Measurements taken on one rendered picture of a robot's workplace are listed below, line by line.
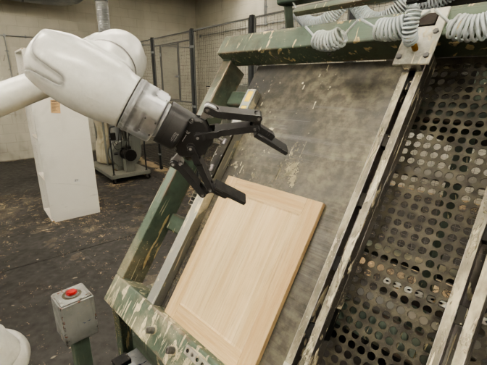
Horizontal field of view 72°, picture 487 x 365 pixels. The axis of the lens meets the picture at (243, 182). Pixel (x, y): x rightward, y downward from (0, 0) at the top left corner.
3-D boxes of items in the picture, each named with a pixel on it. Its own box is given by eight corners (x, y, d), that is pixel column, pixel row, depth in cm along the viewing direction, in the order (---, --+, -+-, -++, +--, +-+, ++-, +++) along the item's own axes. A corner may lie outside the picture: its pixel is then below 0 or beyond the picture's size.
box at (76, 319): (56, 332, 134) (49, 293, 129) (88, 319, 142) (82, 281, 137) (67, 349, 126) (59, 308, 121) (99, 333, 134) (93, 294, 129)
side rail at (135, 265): (136, 277, 155) (116, 273, 147) (236, 74, 171) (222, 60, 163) (143, 283, 150) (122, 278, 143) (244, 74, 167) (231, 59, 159)
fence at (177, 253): (154, 300, 133) (146, 298, 130) (253, 94, 147) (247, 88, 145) (161, 305, 130) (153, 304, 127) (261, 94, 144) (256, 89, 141)
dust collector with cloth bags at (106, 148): (89, 169, 674) (73, 52, 611) (124, 164, 716) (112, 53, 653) (112, 185, 572) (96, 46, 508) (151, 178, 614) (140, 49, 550)
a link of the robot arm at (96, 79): (135, 83, 48) (151, 62, 59) (22, 19, 43) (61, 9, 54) (107, 142, 53) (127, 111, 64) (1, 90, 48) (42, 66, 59)
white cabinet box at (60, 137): (43, 209, 467) (14, 51, 407) (88, 200, 502) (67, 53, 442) (52, 223, 422) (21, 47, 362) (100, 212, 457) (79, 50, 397)
